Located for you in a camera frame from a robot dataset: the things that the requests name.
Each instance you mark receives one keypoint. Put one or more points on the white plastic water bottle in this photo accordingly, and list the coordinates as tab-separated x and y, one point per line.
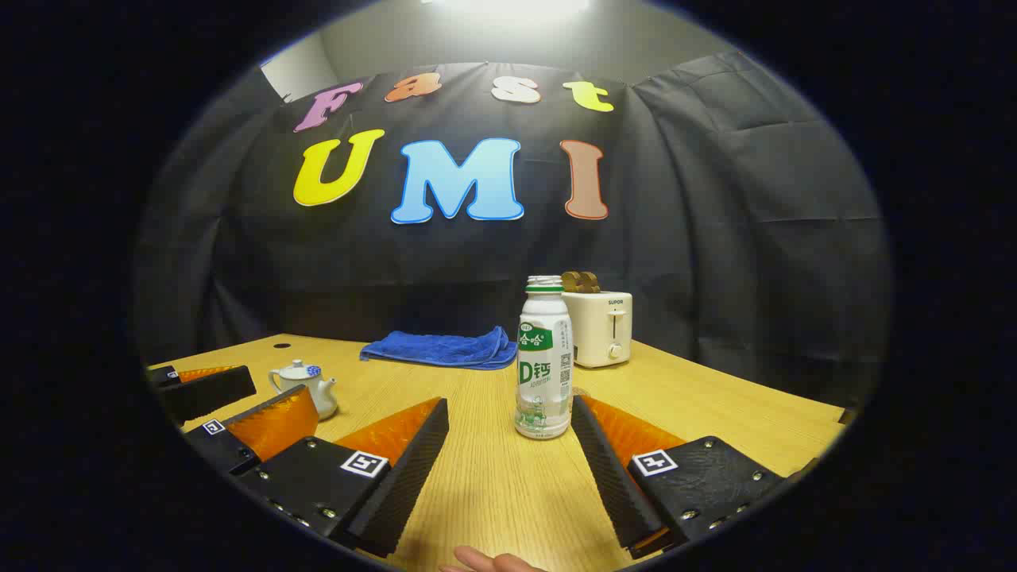
544	373

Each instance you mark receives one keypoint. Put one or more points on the white toaster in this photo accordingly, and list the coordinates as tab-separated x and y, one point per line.
596	330

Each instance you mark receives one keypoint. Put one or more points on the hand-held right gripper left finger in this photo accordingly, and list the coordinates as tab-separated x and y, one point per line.
413	469

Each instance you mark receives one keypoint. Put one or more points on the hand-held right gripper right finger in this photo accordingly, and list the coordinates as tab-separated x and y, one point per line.
608	469

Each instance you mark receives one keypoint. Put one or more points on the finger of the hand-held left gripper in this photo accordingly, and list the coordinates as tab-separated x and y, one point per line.
274	425
210	394

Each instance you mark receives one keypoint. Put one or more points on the long ceiling light panel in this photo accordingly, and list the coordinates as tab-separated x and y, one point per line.
508	6

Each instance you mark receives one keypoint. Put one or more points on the white ceramic teacup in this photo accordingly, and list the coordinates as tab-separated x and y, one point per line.
324	400

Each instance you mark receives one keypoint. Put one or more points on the black backdrop cloth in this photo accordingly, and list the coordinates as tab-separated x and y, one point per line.
715	238

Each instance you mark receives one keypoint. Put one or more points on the blue towel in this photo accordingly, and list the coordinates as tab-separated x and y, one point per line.
445	349

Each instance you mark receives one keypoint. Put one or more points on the white teacup lid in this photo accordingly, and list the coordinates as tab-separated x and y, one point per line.
300	370

